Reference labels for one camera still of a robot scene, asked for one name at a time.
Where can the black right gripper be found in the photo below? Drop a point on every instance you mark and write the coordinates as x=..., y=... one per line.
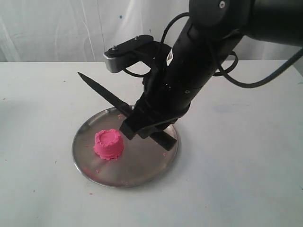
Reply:
x=166, y=98

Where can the black knife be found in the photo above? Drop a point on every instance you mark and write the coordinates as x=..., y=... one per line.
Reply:
x=104, y=94

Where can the pink clay lump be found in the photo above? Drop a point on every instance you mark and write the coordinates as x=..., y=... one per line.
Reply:
x=108, y=144

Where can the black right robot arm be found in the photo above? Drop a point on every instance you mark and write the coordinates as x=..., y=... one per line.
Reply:
x=213, y=30

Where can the round steel plate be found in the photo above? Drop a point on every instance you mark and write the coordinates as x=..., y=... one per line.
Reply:
x=141, y=161

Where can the white backdrop curtain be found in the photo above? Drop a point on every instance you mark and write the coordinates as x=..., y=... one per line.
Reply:
x=78, y=30

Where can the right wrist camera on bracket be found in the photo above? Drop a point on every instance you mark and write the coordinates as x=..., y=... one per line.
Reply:
x=141, y=48

